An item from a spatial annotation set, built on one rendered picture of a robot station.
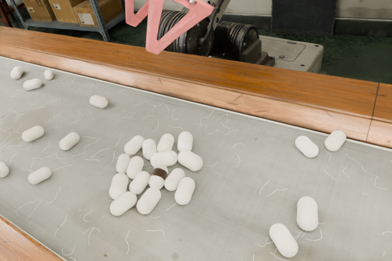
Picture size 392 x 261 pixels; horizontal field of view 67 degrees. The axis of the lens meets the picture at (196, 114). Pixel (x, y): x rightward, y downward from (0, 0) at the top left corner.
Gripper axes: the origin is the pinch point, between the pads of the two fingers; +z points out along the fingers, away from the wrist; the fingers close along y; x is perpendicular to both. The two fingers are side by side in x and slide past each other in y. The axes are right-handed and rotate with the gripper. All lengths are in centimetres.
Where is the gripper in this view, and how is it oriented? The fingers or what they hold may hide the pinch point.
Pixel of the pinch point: (142, 31)
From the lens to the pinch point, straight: 37.4
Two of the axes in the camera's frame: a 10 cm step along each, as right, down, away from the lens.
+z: -4.7, 8.2, 3.4
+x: -7.9, -2.1, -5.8
